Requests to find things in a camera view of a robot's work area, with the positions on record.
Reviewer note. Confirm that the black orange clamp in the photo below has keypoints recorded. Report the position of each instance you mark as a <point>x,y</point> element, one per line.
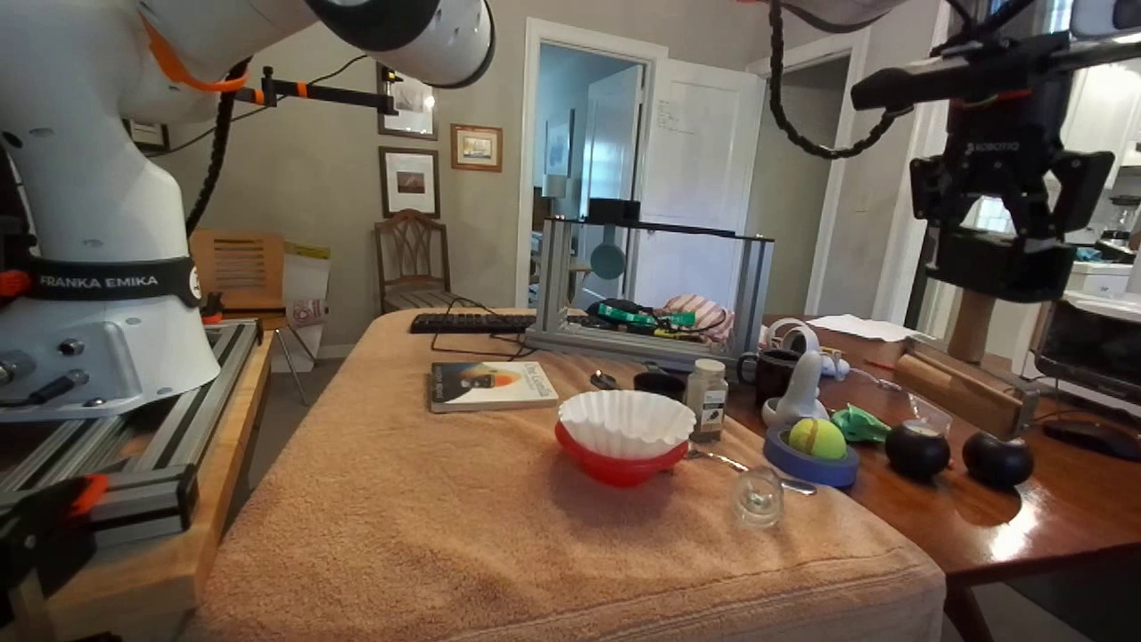
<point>48,537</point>

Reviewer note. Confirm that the red striped cloth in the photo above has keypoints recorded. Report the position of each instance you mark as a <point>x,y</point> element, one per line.
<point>701,316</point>

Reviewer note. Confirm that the small glass jar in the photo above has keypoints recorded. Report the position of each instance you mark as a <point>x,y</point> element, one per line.
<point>706,404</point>

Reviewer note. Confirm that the white door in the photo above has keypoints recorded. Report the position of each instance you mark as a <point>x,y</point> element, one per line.
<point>701,143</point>

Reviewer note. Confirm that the red bowl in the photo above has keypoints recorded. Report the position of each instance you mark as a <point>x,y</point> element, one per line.
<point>617,466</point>

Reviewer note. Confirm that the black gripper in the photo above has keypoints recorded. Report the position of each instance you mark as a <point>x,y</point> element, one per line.
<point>999,179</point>

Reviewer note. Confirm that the white figurine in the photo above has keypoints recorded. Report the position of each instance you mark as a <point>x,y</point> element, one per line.
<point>808,395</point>

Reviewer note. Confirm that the framed wall picture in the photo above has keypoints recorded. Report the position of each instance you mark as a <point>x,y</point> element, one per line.
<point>407,103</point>
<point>410,179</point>
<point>474,146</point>

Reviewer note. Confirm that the One Gorilla picture book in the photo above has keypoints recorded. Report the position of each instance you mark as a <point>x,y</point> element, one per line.
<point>499,384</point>

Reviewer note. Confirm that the blue bowl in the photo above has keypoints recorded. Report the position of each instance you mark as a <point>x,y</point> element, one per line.
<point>808,473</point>

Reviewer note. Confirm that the silver spoon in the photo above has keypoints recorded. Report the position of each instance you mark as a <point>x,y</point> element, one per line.
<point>713,454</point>

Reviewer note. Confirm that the white toaster oven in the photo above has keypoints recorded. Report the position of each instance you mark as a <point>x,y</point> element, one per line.
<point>1089,342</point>

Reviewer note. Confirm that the aluminium rail robot base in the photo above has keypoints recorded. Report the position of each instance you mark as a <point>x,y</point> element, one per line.
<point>155,439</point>

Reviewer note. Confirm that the teal round disc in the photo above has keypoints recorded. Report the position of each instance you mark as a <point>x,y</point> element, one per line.
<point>608,261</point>

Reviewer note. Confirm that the white paper bag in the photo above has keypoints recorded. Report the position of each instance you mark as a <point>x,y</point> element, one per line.
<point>307,297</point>

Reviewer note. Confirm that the wooden base board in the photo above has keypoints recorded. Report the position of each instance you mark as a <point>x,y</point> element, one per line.
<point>178,584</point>

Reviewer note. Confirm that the green tube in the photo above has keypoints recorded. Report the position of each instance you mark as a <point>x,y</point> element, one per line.
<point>625,316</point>

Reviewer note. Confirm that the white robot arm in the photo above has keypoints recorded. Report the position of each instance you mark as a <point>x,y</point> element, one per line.
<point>93,179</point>

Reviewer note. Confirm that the light wooden crate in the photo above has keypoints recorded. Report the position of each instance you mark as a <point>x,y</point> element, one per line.
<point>236,271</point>

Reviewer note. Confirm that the silver aluminium frame platform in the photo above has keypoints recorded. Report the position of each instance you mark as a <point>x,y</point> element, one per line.
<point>751,297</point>

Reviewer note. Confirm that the clear glass cup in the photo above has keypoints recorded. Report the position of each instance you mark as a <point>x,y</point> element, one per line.
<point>762,500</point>

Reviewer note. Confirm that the yellow-green tennis ball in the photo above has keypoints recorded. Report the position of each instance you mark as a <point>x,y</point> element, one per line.
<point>818,435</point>

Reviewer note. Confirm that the dark round ball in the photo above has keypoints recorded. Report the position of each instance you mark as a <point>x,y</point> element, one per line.
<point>917,454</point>
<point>996,461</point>

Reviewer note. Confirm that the green toy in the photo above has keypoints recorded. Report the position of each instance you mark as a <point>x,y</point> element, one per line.
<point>858,426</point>

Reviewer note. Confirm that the white paper sheet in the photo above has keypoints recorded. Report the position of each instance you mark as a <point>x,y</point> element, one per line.
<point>860,327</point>

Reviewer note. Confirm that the black keyboard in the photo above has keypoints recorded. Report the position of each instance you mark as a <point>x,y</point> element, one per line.
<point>467,322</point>

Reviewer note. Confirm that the black measuring cup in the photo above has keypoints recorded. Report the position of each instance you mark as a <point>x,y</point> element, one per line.
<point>661,384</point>

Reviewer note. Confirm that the white paper coffee filter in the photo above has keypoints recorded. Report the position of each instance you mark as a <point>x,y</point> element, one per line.
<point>625,421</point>

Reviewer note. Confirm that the dark wooden chair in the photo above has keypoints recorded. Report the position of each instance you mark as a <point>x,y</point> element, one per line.
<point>414,254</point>

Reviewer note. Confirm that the tan towel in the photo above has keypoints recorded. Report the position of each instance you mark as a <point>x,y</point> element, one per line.
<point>451,523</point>

